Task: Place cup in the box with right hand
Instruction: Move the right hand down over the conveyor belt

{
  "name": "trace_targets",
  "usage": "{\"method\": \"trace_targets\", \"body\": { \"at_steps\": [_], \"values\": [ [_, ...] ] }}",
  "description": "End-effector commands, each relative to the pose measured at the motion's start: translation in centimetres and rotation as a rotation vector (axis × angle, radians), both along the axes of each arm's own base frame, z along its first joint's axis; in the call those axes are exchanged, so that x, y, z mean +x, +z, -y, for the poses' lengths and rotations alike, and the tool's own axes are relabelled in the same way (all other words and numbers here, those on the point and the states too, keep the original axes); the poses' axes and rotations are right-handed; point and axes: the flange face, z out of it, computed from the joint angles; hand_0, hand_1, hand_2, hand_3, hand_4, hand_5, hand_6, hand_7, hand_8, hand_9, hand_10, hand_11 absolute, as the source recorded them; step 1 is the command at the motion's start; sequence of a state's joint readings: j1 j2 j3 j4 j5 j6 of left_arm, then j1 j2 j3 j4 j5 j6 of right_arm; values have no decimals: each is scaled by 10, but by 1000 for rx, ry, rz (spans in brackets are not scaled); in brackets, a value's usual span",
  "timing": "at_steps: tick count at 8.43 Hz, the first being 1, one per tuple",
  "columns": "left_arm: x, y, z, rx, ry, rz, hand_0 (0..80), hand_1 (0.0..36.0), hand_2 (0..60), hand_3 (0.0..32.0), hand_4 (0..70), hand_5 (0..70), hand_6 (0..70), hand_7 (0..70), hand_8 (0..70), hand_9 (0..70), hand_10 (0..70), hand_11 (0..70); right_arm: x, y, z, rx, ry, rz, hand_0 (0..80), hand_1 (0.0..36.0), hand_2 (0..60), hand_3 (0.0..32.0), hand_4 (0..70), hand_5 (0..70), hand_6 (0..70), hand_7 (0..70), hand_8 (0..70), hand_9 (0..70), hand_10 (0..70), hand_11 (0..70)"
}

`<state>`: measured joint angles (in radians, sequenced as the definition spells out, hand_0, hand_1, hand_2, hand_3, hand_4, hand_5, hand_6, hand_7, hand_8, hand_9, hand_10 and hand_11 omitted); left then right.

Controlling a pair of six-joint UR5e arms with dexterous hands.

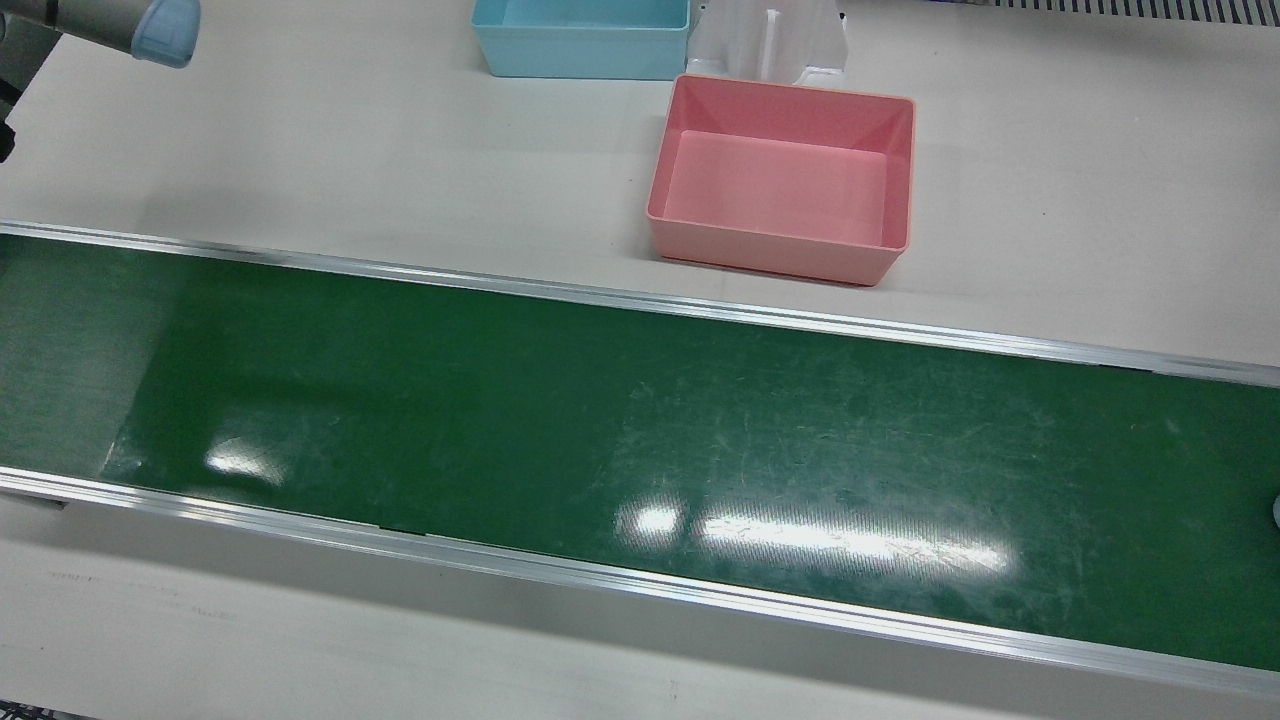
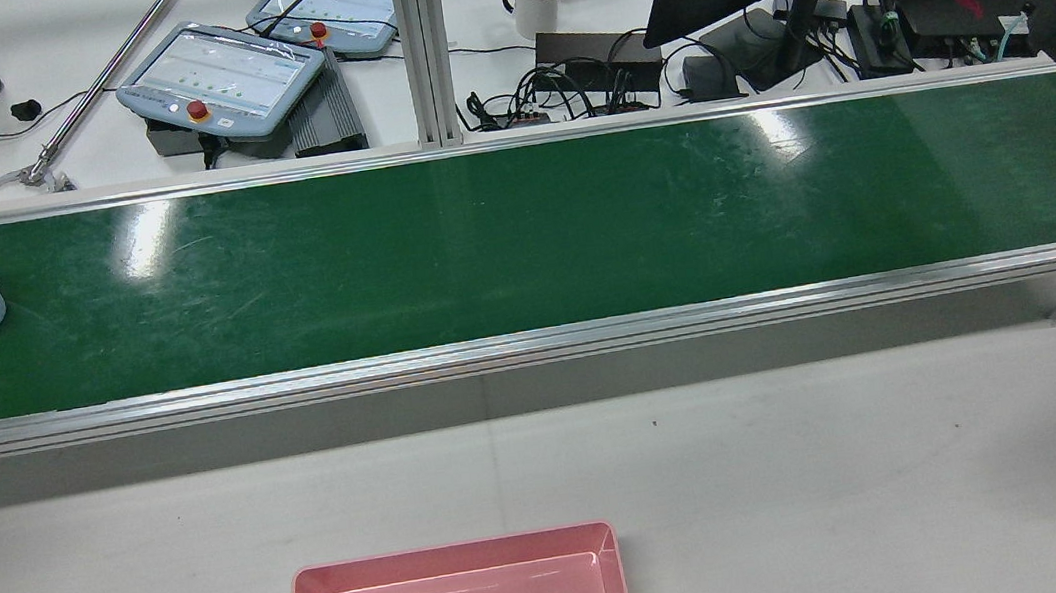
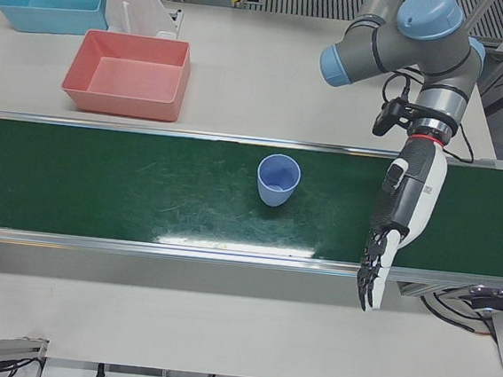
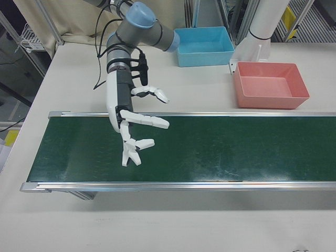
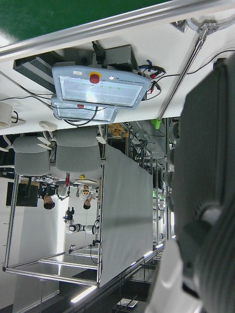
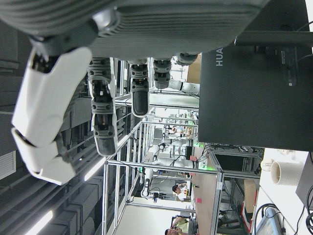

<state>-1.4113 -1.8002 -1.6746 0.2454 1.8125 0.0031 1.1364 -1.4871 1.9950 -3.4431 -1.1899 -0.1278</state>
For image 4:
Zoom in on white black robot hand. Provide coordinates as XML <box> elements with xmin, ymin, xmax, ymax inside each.
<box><xmin>106</xmin><ymin>70</ymin><xmax>171</xmax><ymax>167</ymax></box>

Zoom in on blue plastic box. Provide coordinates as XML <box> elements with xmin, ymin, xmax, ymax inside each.
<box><xmin>173</xmin><ymin>26</ymin><xmax>235</xmax><ymax>68</ymax></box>

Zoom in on pink plastic box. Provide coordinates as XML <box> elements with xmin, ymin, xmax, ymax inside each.
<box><xmin>233</xmin><ymin>61</ymin><xmax>310</xmax><ymax>110</ymax></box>

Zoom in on beige curtain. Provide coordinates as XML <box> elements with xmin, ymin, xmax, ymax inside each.
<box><xmin>15</xmin><ymin>0</ymin><xmax>190</xmax><ymax>45</ymax></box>

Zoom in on green conveyor belt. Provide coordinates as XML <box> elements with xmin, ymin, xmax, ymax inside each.
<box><xmin>20</xmin><ymin>111</ymin><xmax>336</xmax><ymax>200</ymax></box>

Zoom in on white robot column base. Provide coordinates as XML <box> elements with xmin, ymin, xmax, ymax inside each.
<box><xmin>229</xmin><ymin>0</ymin><xmax>291</xmax><ymax>74</ymax></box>

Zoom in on yellow black safety marker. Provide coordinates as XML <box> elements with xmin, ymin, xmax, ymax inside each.
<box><xmin>282</xmin><ymin>6</ymin><xmax>299</xmax><ymax>40</ymax></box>

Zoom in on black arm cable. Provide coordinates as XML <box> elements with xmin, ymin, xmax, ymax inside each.
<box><xmin>93</xmin><ymin>0</ymin><xmax>124</xmax><ymax>90</ymax></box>

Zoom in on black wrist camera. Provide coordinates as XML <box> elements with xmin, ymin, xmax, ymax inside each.
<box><xmin>131</xmin><ymin>52</ymin><xmax>150</xmax><ymax>86</ymax></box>

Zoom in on white wire rack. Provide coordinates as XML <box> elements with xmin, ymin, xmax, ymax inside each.
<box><xmin>20</xmin><ymin>22</ymin><xmax>44</xmax><ymax>50</ymax></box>

